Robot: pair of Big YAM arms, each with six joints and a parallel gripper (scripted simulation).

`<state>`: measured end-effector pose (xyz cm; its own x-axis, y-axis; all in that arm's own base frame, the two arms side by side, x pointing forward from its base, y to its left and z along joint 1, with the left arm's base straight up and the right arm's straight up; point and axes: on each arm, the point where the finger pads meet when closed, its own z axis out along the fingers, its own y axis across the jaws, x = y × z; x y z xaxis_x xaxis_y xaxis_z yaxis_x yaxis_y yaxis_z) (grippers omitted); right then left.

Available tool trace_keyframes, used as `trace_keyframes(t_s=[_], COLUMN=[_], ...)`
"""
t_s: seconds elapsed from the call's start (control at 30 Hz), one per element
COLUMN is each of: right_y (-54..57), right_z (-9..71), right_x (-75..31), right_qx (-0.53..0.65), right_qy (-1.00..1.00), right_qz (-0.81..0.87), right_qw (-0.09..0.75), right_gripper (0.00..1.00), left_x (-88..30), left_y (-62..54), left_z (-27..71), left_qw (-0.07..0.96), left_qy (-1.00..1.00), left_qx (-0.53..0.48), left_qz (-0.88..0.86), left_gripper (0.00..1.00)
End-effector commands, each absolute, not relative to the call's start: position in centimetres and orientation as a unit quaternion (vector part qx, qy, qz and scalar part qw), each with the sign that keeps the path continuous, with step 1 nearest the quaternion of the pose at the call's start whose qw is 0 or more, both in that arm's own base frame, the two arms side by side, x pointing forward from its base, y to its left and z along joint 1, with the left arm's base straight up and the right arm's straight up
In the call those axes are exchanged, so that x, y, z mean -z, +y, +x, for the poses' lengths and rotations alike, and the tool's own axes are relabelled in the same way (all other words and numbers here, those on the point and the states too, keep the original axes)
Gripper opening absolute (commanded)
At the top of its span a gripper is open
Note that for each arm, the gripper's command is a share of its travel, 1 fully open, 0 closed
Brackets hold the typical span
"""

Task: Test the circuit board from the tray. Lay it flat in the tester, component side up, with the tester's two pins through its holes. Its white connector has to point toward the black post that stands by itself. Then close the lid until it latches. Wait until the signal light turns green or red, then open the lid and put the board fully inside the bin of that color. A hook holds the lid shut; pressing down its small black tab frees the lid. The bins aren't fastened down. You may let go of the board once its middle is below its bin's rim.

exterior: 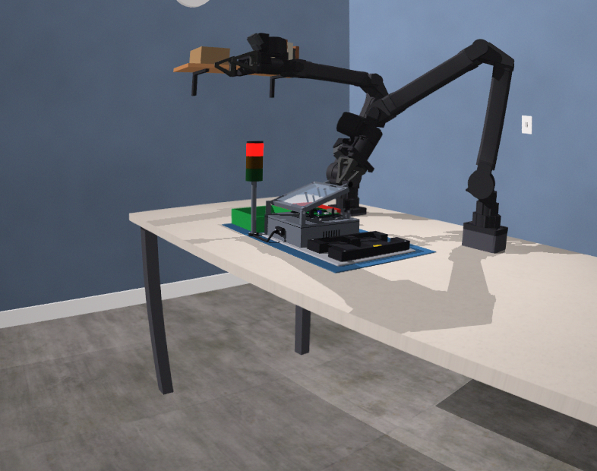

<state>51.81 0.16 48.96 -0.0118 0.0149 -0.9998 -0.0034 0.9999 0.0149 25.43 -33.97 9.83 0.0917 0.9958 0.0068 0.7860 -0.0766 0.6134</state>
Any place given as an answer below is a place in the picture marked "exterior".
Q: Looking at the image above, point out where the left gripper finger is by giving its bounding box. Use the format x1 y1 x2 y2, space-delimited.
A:
344 167 366 182
336 157 358 184

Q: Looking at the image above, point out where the green bin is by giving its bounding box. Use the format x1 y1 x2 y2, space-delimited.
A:
232 205 291 232

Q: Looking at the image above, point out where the green circuit board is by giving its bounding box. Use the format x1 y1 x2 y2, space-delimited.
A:
314 207 340 216

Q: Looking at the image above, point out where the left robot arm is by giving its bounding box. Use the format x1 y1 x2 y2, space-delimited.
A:
333 39 514 236

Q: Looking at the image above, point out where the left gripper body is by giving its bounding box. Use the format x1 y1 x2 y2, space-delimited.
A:
337 137 374 172

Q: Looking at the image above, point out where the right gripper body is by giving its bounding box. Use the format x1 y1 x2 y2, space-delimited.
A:
234 50 271 77

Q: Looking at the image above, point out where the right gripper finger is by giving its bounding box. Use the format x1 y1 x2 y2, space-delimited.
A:
232 50 257 72
214 56 235 77

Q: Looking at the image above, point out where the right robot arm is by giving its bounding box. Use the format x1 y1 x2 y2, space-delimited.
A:
247 33 388 214

